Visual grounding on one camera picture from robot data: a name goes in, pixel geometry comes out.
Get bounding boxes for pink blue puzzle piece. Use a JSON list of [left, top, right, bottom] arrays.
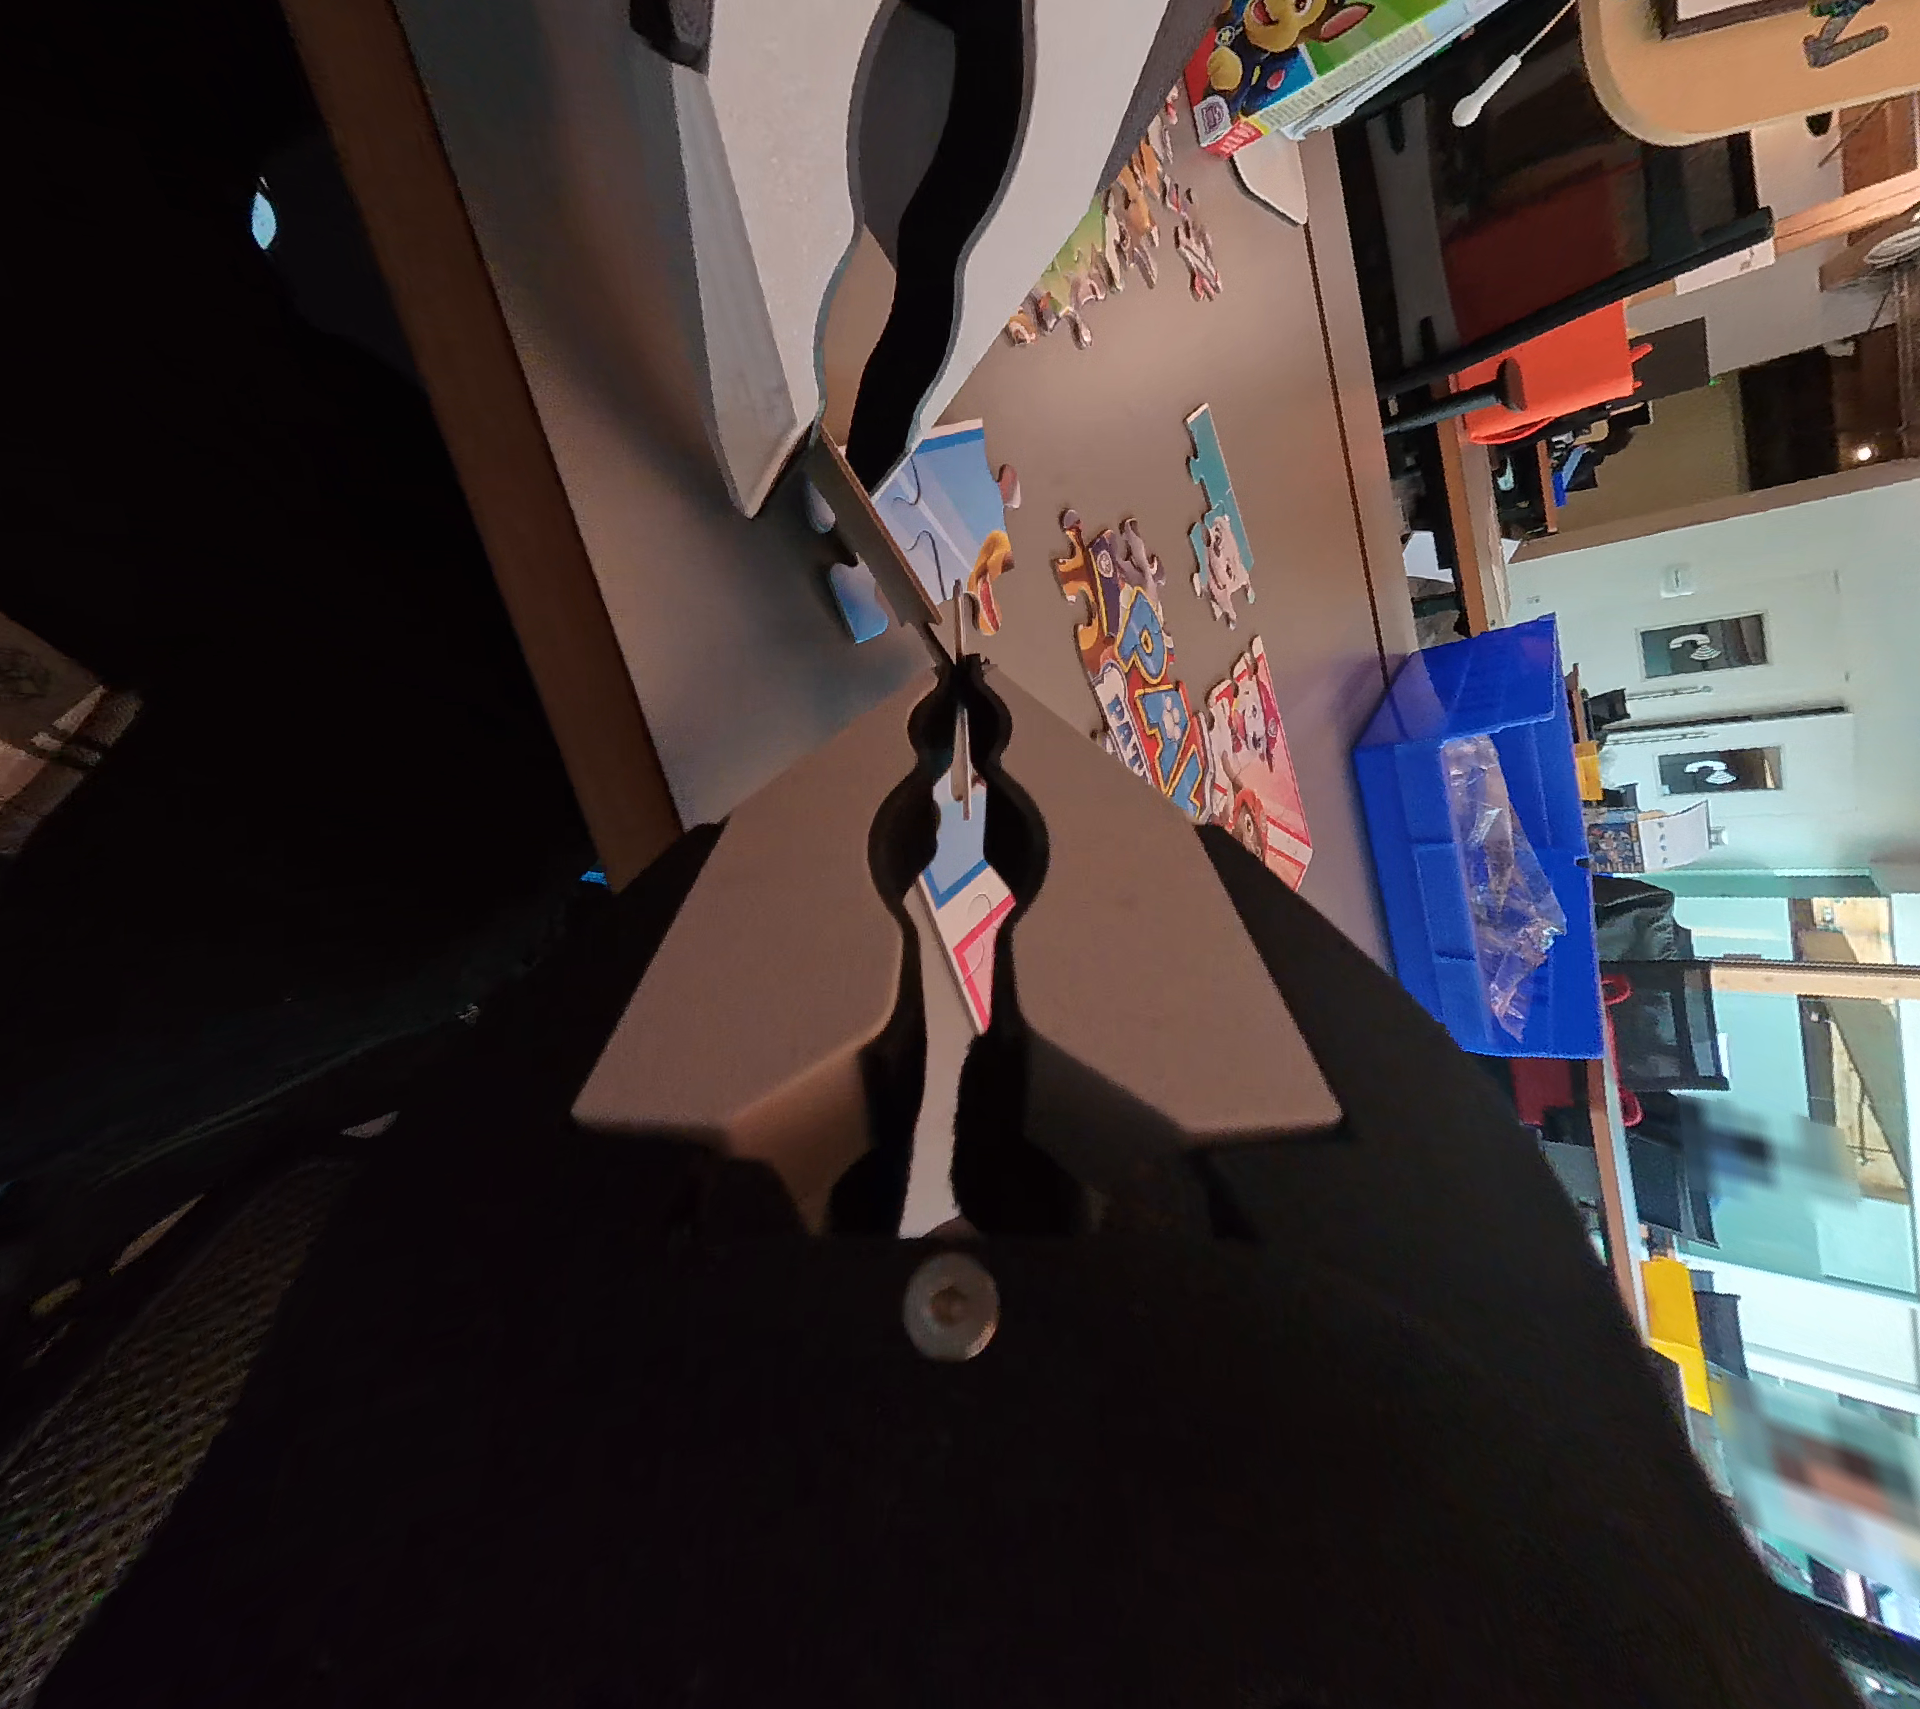
[[913, 745, 1022, 1034]]

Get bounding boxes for green puzzle section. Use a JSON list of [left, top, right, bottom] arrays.
[[1001, 207, 1155, 357]]

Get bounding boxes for assembled pink red puzzle section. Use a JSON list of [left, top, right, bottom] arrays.
[[1196, 628, 1312, 899]]

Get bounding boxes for assembled teal puzzle section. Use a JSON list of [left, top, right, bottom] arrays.
[[1183, 402, 1262, 628]]

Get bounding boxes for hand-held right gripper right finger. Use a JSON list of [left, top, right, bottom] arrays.
[[964, 660, 1338, 1237]]

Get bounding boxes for assembled light blue puzzle section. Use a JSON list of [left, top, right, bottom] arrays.
[[823, 419, 1022, 653]]

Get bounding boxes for white stand base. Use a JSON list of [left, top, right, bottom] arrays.
[[1230, 146, 1312, 225]]

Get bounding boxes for yellow box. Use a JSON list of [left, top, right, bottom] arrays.
[[1643, 1253, 1719, 1418]]

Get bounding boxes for black metal pole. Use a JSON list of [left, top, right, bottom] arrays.
[[1381, 207, 1774, 442]]

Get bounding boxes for orange dog face puzzle piece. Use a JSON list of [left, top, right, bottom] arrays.
[[1108, 133, 1177, 244]]

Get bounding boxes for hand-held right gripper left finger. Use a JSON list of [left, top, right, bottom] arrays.
[[572, 670, 964, 1237]]

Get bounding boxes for blue plastic bin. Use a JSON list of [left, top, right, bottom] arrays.
[[1355, 614, 1607, 1066]]

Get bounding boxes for orange chair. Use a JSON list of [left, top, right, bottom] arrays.
[[1445, 303, 1656, 446]]

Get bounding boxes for assembled logo puzzle section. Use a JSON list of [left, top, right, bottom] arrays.
[[1055, 517, 1218, 828]]

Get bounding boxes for clear plastic bag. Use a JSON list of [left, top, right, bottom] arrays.
[[1438, 735, 1567, 1044]]

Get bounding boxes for black mesh chair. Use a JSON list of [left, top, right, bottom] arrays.
[[0, 1123, 375, 1709]]

